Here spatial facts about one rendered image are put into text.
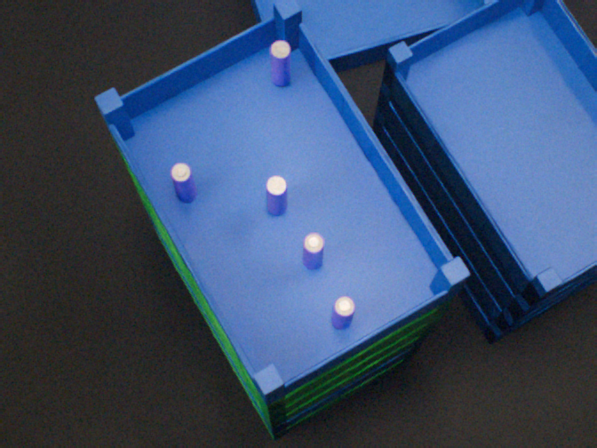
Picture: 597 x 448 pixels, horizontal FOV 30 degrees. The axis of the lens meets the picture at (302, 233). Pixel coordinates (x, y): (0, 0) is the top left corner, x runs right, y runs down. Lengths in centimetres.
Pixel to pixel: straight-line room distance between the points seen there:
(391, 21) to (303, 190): 56
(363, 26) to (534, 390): 54
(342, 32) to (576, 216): 47
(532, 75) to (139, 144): 46
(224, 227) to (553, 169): 40
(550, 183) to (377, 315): 31
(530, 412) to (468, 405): 8
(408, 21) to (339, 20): 9
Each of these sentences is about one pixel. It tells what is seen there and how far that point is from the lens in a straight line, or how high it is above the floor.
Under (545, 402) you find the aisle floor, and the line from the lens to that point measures 142.
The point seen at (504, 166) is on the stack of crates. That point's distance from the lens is 121.
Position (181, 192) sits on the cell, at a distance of 98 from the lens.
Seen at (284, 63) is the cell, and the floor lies 46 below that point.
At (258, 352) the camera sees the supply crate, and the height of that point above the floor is 40.
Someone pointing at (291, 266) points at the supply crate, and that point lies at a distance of 99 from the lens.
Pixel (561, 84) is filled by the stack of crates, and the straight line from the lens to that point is 126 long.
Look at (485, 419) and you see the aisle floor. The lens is 140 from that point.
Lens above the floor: 137
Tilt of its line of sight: 75 degrees down
